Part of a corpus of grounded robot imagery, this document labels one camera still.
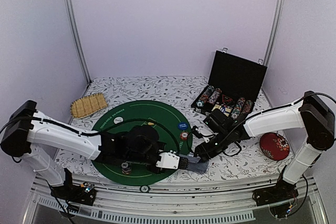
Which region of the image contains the blue checked card deck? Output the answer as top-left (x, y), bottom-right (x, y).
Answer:
top-left (185, 156), bottom-right (209, 174)

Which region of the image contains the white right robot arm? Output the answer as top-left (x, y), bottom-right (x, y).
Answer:
top-left (194, 91), bottom-right (335, 206)

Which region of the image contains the woven bamboo tray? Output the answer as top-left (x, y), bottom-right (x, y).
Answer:
top-left (70, 93), bottom-right (108, 119)

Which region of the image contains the floral white tablecloth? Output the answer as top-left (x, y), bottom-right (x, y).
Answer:
top-left (51, 76), bottom-right (296, 183)

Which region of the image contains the red triangle all-in marker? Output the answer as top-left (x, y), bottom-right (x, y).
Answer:
top-left (220, 94), bottom-right (233, 104)

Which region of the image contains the black poker chip case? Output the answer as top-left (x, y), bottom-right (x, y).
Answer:
top-left (191, 51), bottom-right (267, 117)

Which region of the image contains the aluminium right corner post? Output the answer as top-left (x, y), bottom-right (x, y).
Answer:
top-left (263, 0), bottom-right (285, 67)

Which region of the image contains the green round poker mat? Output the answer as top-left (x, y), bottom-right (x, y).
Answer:
top-left (90, 100), bottom-right (191, 186)

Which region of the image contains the red floral bowl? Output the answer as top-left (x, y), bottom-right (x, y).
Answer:
top-left (259, 132), bottom-right (290, 161)

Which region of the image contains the boxed card deck in case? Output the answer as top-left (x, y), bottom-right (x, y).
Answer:
top-left (212, 104), bottom-right (233, 116)

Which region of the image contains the aluminium left corner post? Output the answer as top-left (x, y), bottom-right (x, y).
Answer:
top-left (64, 0), bottom-right (91, 84)

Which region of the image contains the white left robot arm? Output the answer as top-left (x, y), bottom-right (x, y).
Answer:
top-left (1, 100), bottom-right (188, 200)

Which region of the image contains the blue small blind button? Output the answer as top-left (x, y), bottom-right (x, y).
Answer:
top-left (178, 122), bottom-right (188, 131)

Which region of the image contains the white dealer button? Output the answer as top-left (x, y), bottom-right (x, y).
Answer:
top-left (113, 116), bottom-right (124, 124)

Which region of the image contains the aluminium corner post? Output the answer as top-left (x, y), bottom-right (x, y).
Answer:
top-left (64, 0), bottom-right (91, 84)
top-left (263, 0), bottom-right (285, 67)

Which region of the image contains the small chip stack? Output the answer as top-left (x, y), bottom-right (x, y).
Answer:
top-left (180, 131), bottom-right (189, 141)

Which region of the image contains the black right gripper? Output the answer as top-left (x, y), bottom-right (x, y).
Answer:
top-left (193, 130), bottom-right (231, 163)

